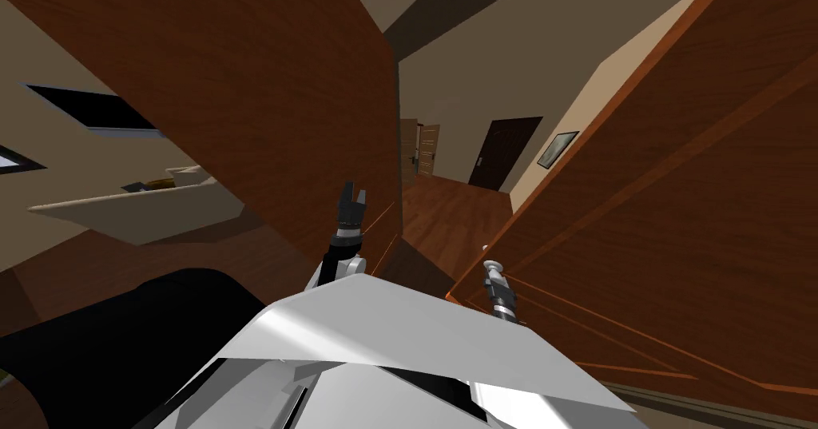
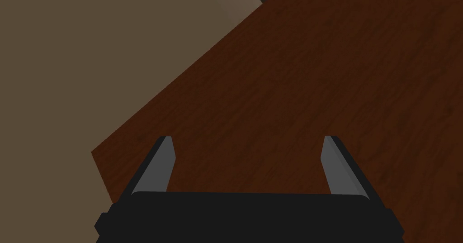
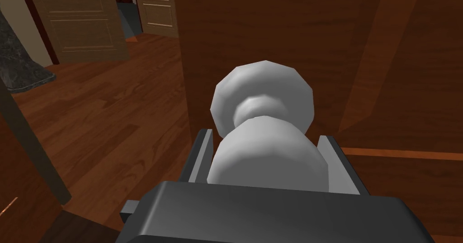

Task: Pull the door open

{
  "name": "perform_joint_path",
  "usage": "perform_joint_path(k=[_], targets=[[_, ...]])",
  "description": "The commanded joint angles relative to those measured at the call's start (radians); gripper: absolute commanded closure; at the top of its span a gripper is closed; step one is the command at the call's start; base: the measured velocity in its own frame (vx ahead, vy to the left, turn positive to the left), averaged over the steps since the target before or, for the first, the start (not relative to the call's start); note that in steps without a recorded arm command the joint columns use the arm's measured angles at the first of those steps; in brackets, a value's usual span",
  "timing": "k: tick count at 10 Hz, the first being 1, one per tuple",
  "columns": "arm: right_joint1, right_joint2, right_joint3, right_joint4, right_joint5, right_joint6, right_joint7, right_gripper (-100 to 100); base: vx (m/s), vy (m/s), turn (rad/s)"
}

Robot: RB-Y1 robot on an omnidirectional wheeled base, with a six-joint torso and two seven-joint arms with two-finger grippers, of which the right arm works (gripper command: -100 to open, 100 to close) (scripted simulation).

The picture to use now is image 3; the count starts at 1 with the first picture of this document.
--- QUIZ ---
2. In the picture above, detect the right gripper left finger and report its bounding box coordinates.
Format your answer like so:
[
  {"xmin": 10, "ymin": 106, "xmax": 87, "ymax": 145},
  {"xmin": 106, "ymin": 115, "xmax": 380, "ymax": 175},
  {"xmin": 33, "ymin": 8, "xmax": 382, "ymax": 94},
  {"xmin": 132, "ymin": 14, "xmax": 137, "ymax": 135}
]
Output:
[{"xmin": 179, "ymin": 129, "xmax": 214, "ymax": 184}]

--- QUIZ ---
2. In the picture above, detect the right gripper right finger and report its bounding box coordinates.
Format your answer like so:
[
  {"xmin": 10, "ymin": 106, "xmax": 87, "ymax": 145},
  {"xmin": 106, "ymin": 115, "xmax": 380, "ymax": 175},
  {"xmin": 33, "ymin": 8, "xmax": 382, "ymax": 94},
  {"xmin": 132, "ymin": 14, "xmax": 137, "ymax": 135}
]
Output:
[{"xmin": 317, "ymin": 135, "xmax": 370, "ymax": 196}]

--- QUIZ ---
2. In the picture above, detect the grey round door knob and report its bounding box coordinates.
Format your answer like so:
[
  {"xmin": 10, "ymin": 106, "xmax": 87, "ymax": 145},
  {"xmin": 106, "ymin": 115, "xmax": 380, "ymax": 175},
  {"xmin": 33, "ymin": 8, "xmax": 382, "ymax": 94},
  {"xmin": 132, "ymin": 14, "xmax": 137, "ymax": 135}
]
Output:
[{"xmin": 206, "ymin": 60, "xmax": 330, "ymax": 193}]

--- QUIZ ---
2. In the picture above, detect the dark brown wooden door leaf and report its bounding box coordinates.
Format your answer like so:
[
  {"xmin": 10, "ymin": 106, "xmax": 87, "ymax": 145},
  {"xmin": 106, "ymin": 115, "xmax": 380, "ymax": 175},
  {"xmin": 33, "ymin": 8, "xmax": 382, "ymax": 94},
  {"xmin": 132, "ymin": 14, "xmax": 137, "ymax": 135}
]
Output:
[{"xmin": 173, "ymin": 0, "xmax": 463, "ymax": 238}]

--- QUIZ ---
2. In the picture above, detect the light brown panelled door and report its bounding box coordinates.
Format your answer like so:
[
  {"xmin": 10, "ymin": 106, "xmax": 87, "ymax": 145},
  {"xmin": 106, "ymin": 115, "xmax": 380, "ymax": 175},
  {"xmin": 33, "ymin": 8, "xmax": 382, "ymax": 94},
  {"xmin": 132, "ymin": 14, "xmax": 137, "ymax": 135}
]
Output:
[
  {"xmin": 26, "ymin": 0, "xmax": 130, "ymax": 64},
  {"xmin": 133, "ymin": 0, "xmax": 180, "ymax": 38}
]

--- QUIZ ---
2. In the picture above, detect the dark marbled stone counter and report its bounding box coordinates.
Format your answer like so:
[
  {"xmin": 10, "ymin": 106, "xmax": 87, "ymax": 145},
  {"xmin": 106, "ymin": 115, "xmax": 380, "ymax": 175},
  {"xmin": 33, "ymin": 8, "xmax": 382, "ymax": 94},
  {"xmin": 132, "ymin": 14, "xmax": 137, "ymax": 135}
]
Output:
[{"xmin": 0, "ymin": 0, "xmax": 57, "ymax": 94}]

